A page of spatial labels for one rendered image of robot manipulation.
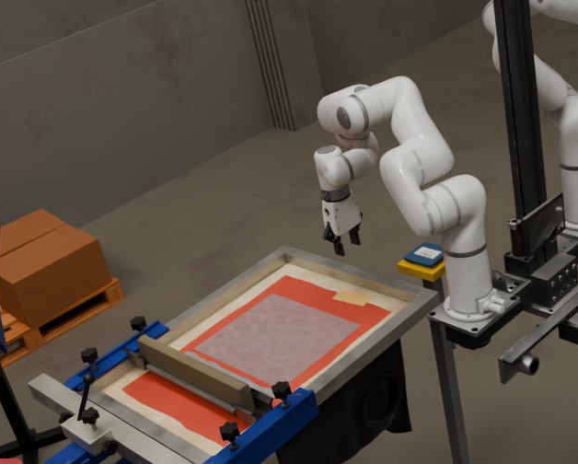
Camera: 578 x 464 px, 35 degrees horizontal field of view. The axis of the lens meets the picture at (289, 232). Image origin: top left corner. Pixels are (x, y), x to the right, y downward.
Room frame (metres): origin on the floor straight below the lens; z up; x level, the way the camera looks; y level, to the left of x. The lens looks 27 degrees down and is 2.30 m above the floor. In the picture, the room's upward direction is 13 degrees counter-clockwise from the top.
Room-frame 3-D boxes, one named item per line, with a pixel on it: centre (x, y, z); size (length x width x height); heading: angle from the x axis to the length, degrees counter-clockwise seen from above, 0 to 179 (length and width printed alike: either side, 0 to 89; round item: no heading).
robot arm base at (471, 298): (1.70, -0.37, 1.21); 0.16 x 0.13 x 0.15; 36
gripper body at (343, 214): (2.24, -0.15, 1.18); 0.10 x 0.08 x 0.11; 128
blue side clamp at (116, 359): (2.08, 0.51, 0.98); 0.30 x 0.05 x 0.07; 129
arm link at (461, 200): (1.71, -0.35, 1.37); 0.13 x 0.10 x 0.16; 112
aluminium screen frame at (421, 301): (2.01, 0.15, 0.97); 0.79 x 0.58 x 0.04; 129
